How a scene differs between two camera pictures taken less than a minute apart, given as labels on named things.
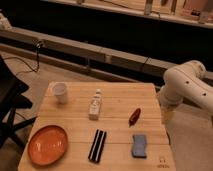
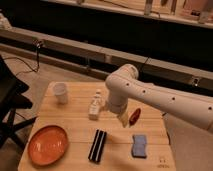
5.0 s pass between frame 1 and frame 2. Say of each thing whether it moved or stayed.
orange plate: stayed
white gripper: moved
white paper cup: stayed
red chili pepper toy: stayed
